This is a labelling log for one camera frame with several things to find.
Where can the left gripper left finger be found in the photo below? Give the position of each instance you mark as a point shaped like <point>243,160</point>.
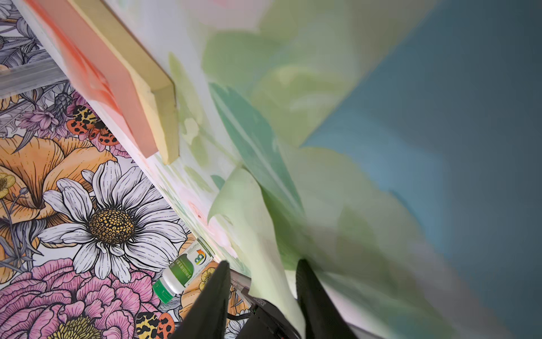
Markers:
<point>208,316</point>

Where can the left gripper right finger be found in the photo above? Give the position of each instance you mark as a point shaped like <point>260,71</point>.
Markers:
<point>322,318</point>

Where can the pink and yellow memo pad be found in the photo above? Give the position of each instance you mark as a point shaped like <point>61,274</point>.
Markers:
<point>108,65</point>

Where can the green cap white bottle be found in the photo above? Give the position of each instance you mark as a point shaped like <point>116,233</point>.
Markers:
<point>183,271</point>

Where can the torn green memo page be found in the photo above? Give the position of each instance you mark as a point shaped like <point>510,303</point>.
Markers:
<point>241,202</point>

